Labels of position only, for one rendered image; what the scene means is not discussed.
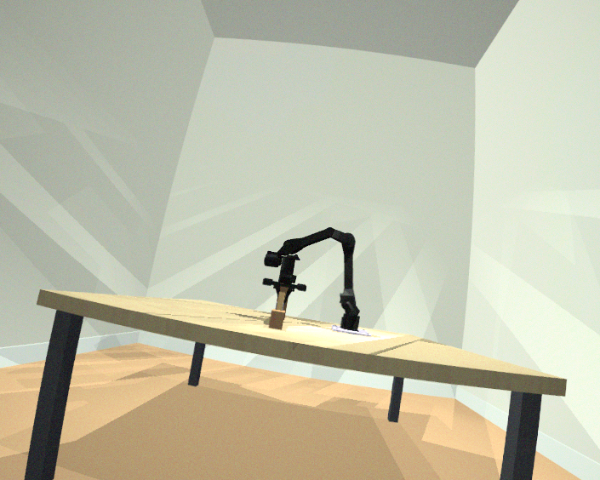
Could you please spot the long wooden rail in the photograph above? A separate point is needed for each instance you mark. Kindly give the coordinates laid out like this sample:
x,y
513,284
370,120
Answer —
x,y
280,301

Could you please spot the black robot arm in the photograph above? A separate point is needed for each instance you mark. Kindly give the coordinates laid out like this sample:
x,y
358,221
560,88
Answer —
x,y
350,319

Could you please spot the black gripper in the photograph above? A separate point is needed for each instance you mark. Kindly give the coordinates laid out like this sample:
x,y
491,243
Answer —
x,y
277,285

